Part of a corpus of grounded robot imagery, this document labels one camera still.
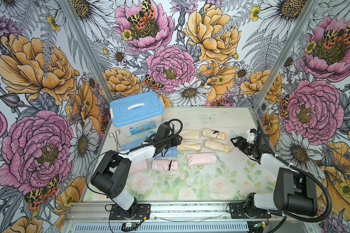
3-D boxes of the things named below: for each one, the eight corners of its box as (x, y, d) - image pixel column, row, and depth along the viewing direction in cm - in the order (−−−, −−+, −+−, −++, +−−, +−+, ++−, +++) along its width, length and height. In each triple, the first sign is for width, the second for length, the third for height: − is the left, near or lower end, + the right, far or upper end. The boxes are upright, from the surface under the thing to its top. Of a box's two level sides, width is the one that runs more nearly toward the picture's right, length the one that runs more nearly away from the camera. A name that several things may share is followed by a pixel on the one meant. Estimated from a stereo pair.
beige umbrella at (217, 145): (202, 145, 101) (203, 143, 98) (204, 140, 104) (205, 137, 101) (227, 154, 97) (229, 151, 94) (229, 148, 100) (230, 145, 97)
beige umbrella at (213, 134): (201, 137, 105) (202, 134, 103) (202, 130, 109) (203, 127, 106) (225, 141, 103) (226, 138, 100) (225, 134, 107) (226, 131, 104)
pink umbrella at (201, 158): (187, 166, 92) (187, 164, 89) (185, 155, 96) (186, 153, 94) (216, 163, 93) (217, 161, 91) (213, 153, 98) (214, 150, 95)
